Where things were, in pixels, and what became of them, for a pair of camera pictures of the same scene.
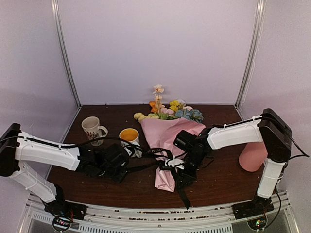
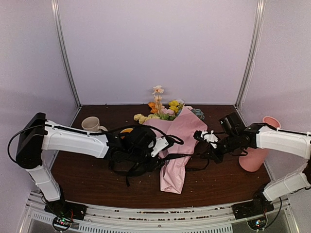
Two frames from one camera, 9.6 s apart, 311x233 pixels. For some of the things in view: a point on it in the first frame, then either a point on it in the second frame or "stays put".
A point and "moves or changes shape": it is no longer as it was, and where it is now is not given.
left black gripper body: [108, 172] → [137, 155]
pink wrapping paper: [158, 135] moves or changes shape
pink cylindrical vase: [252, 156] stays put
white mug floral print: [91, 125] stays put
